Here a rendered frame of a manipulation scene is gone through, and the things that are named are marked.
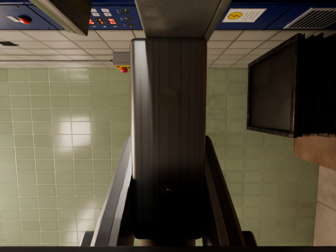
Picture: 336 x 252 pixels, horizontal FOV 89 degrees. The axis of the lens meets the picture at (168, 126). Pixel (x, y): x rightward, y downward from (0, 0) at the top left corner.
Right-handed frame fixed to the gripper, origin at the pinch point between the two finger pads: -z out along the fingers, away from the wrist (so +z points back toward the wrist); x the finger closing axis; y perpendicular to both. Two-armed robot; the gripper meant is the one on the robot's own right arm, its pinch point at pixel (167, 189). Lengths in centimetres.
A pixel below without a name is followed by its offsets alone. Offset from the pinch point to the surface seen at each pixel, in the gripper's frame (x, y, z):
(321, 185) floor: -121, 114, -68
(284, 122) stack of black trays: -36, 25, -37
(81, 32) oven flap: 19.0, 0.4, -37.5
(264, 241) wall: -80, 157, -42
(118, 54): 27, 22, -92
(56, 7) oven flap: 18.7, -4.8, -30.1
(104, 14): 19, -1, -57
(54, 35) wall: 48, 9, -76
